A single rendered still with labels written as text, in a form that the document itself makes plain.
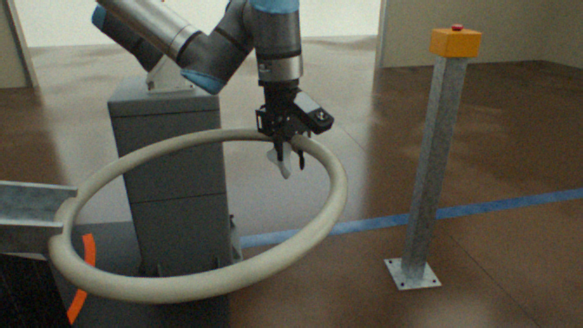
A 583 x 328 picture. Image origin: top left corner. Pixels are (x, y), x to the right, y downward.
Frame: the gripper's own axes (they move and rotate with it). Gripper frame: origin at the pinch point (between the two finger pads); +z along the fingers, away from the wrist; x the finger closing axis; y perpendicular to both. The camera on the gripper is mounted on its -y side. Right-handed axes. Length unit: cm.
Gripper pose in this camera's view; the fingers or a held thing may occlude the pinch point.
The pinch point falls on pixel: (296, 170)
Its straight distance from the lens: 82.2
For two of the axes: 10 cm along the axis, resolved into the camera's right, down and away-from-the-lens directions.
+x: -6.8, 3.7, -6.3
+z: 0.8, 8.9, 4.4
